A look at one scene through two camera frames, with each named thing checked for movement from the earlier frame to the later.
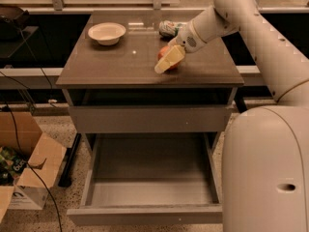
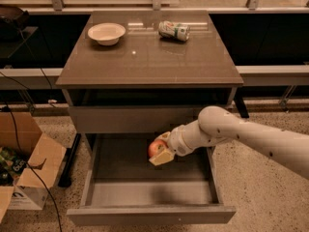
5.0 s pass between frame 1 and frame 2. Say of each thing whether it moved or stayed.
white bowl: stayed
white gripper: moved
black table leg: stayed
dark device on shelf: stayed
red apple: moved
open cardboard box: stayed
